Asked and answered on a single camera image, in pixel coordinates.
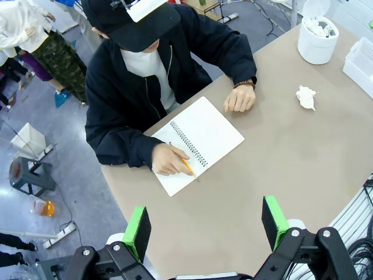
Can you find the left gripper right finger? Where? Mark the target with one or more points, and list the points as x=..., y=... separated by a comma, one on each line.
x=274, y=223

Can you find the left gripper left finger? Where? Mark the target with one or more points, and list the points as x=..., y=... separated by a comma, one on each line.
x=137, y=233

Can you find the yellow pencil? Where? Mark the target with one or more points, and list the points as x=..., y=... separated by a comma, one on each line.
x=189, y=168

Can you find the white spiral notebook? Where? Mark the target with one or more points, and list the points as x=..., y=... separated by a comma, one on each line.
x=209, y=131

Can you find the white paper ball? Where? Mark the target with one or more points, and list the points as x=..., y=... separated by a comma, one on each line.
x=306, y=96

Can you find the person's right forearm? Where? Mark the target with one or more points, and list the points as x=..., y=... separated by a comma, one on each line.
x=125, y=151

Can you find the person's left forearm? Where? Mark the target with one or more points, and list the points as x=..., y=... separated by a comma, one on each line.
x=233, y=61

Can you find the person's right hand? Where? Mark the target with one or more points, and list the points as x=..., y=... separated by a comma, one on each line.
x=166, y=159

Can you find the person's left hand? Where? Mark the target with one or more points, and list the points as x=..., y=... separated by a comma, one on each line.
x=242, y=97

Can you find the long white power strip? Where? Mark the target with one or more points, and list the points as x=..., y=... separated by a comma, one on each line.
x=59, y=235

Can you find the dark grey plastic stool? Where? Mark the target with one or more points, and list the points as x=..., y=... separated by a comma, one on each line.
x=32, y=178

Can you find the bystander in black sneakers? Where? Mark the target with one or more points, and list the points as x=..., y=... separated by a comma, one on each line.
x=14, y=248

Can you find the person in dark jacket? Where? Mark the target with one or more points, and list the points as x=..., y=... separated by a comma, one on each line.
x=116, y=96

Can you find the white square floor bin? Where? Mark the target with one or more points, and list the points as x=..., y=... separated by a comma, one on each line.
x=29, y=140

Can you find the white plastic basket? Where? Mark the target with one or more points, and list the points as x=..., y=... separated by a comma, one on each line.
x=364, y=52
x=355, y=74

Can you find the white lidded trash bin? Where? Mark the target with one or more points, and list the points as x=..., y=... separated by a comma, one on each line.
x=316, y=48

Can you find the bystander in camouflage trousers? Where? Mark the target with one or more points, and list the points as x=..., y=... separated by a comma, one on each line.
x=58, y=58

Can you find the bystander in purple trousers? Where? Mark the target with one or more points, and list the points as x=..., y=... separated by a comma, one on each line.
x=38, y=68

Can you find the black cap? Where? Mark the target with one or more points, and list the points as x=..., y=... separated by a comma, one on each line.
x=137, y=32

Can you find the crumpled white paper pile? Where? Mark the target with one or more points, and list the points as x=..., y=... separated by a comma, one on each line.
x=316, y=26

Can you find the bystander in beige trousers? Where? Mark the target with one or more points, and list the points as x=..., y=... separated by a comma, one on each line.
x=84, y=26

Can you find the white slotted rail panel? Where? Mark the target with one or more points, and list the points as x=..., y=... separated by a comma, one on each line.
x=355, y=210

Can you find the white head-mounted camera box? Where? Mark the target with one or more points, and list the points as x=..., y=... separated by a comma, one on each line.
x=145, y=8

